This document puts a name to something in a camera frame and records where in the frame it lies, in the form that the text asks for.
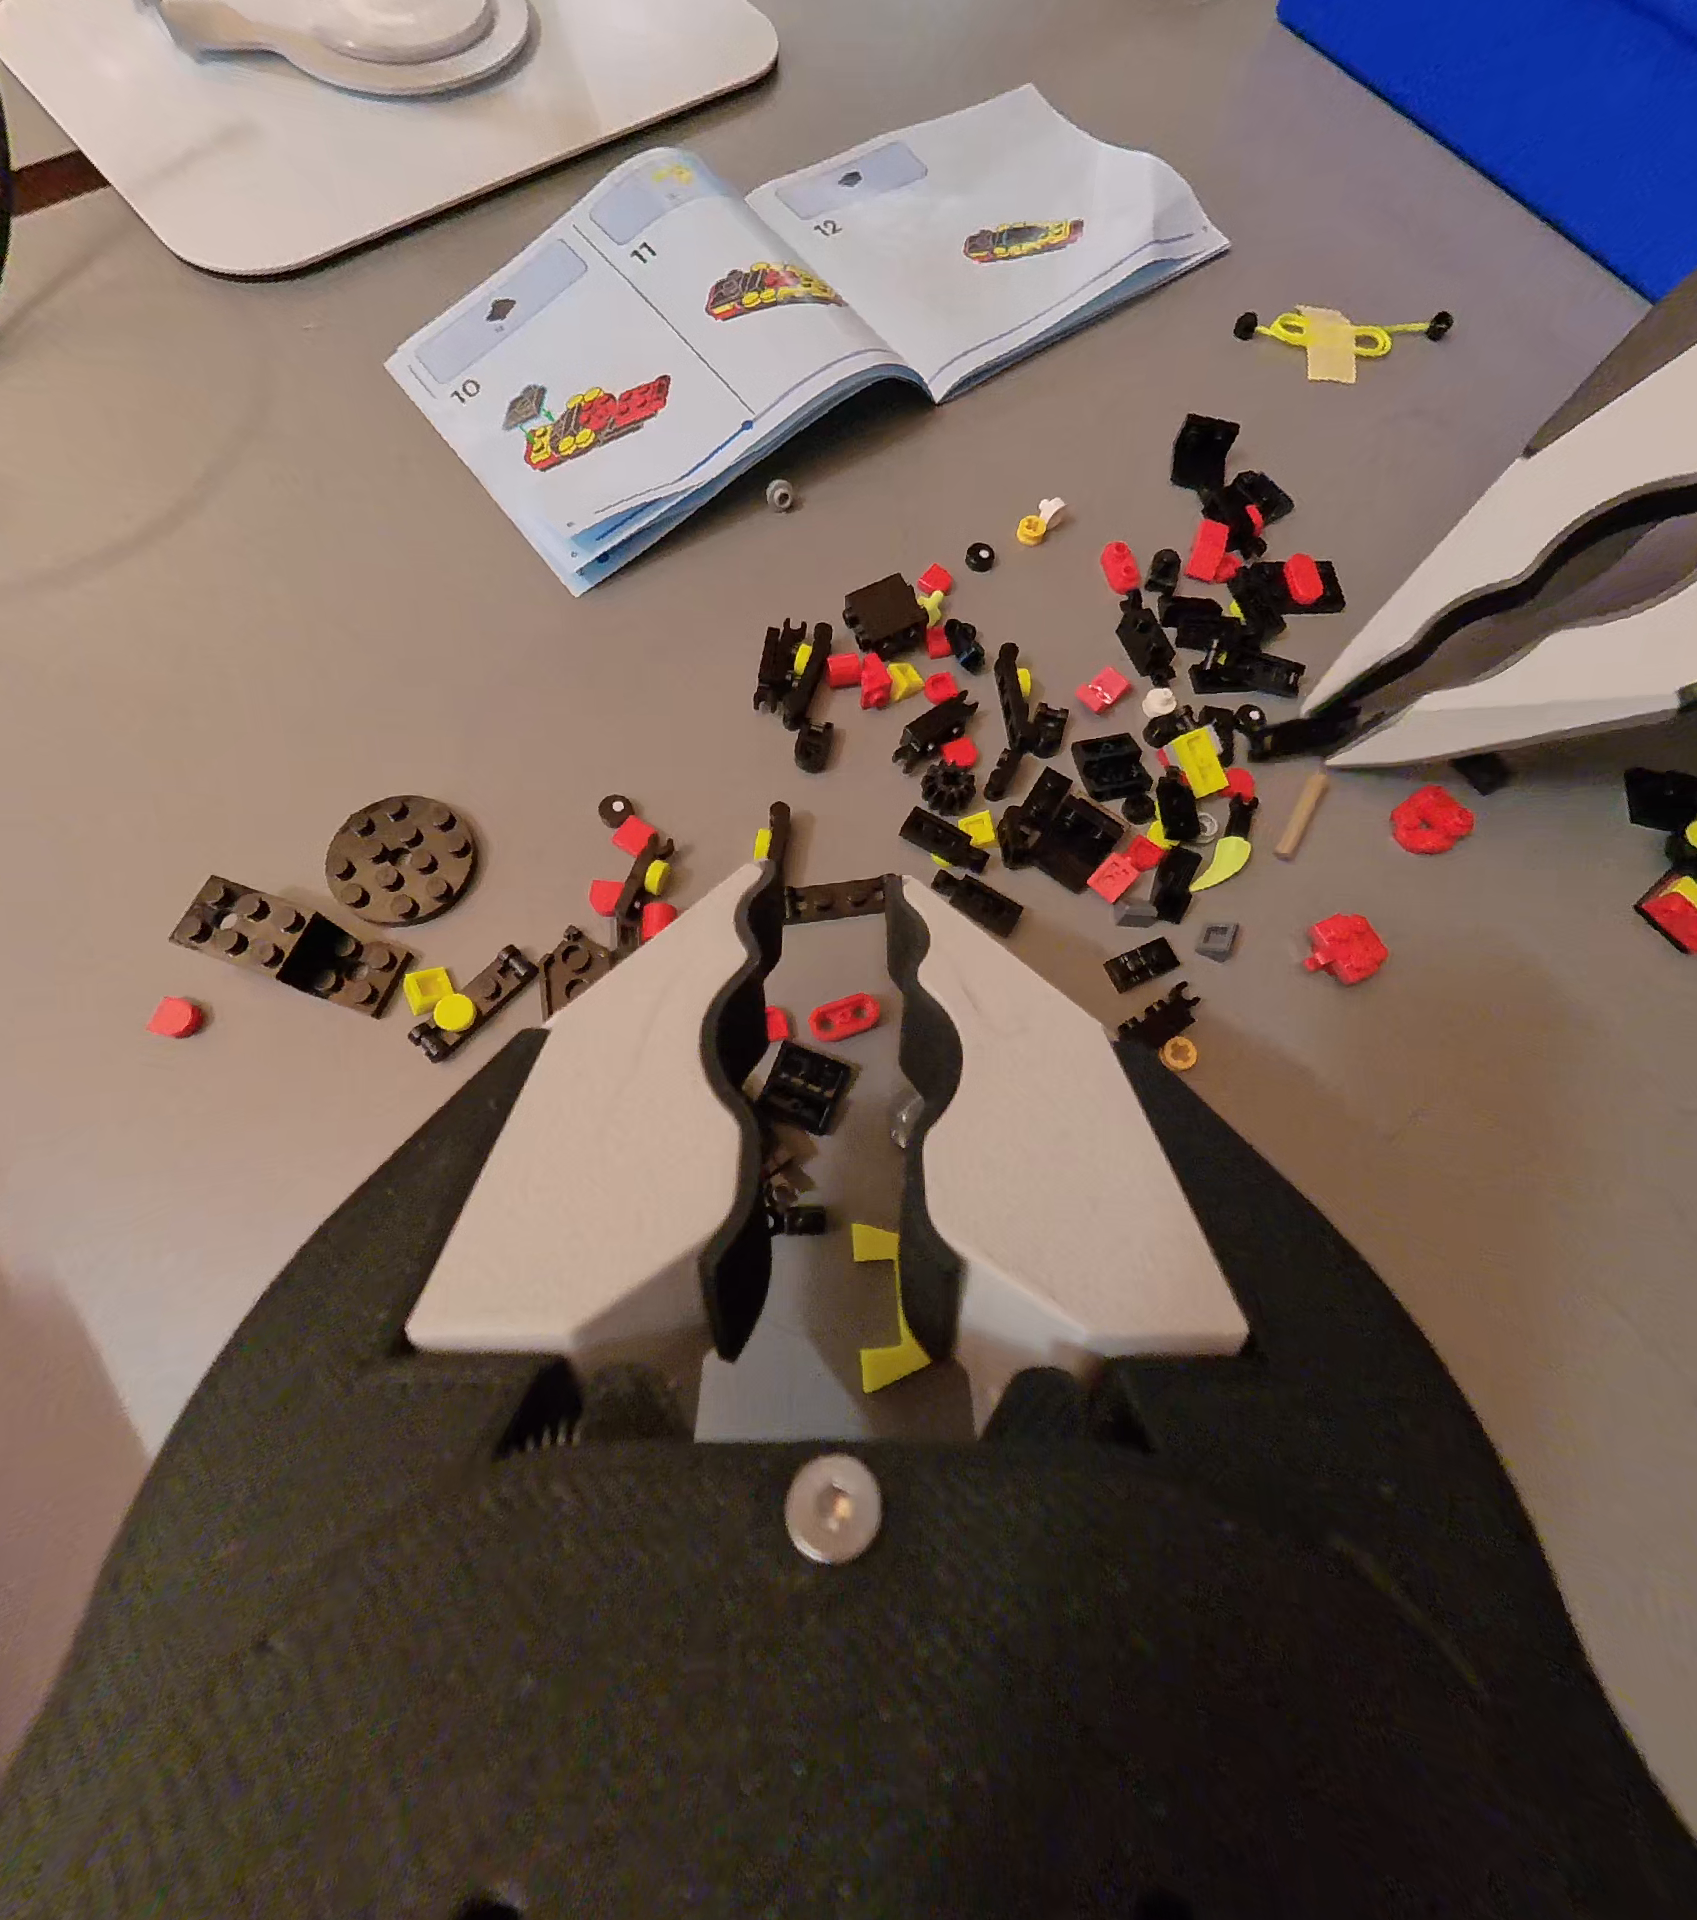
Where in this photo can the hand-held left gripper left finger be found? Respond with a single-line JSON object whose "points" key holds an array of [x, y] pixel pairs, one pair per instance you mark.
{"points": [[592, 1184]]}

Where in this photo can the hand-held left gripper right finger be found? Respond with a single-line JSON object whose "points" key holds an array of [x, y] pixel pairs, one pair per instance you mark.
{"points": [[1074, 1184]]}

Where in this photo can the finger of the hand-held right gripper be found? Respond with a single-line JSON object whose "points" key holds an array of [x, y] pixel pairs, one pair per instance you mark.
{"points": [[1614, 660], [1583, 511]]}

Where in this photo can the pile of lego pieces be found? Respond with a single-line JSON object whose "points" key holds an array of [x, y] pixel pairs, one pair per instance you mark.
{"points": [[1090, 720]]}

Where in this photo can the lego instruction booklet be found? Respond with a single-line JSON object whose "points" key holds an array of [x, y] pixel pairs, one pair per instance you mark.
{"points": [[818, 301]]}

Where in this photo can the blue storage bin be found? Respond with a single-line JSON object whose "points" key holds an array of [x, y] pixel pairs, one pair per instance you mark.
{"points": [[1568, 121]]}

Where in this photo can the tan rod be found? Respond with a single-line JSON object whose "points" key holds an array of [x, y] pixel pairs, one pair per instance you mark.
{"points": [[1301, 819]]}

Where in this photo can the red chunky round brick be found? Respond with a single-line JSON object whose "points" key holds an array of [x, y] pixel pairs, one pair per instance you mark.
{"points": [[1344, 948]]}

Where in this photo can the black round studded plate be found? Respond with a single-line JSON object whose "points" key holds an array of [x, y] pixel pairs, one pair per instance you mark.
{"points": [[402, 860]]}

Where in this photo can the black rectangular studded plate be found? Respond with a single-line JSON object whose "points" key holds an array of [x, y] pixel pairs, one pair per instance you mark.
{"points": [[263, 930]]}

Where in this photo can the red rounded tile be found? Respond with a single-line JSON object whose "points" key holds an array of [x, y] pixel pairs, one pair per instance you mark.
{"points": [[172, 1016]]}

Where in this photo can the white display stand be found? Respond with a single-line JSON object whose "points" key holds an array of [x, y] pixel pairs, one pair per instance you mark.
{"points": [[339, 164]]}

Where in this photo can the black bracket brick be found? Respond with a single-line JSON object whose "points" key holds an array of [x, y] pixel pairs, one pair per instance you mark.
{"points": [[1206, 451]]}

